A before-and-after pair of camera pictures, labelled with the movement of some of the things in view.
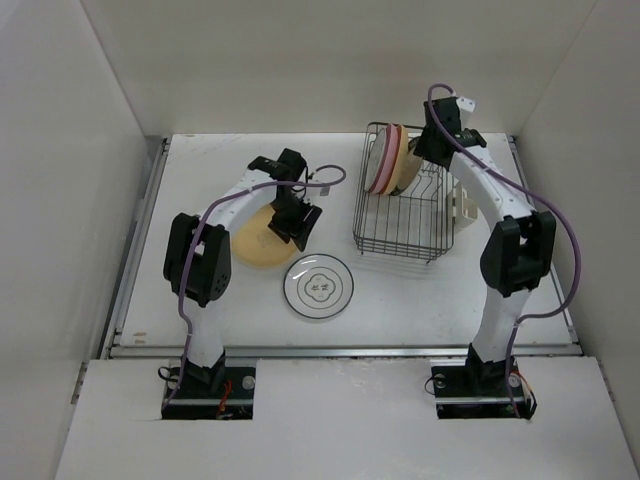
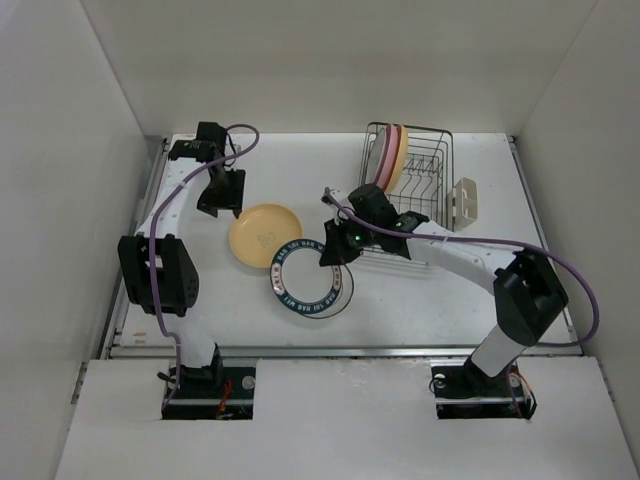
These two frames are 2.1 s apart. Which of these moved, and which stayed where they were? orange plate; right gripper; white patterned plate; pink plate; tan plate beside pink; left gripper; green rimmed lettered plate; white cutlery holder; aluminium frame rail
Moved: left gripper; green rimmed lettered plate; right gripper
Stayed: aluminium frame rail; tan plate beside pink; orange plate; pink plate; white patterned plate; white cutlery holder
